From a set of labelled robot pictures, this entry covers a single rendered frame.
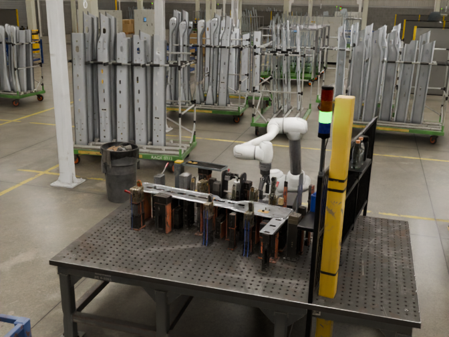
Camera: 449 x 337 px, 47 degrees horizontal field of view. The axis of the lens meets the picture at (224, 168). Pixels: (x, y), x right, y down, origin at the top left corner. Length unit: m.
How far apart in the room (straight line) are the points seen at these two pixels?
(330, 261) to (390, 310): 0.47
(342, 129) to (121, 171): 4.08
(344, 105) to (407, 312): 1.35
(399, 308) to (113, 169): 4.24
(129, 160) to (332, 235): 3.85
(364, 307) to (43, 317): 2.61
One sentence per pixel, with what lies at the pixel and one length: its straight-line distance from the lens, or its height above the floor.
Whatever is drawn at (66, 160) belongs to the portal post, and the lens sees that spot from 7.57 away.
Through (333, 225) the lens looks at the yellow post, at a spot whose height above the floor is 1.21.
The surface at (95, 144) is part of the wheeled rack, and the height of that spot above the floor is 0.28.
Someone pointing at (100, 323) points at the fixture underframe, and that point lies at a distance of 4.16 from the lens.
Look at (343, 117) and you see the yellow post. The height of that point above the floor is 1.89.
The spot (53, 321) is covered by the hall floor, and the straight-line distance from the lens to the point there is 4.64.
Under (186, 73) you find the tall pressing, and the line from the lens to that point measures 11.82.
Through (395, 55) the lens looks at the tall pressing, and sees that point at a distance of 10.88.
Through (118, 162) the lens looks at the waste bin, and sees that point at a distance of 6.65.
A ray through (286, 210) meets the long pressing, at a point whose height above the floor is 1.00.
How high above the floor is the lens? 2.51
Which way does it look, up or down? 18 degrees down
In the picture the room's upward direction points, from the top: 1 degrees clockwise
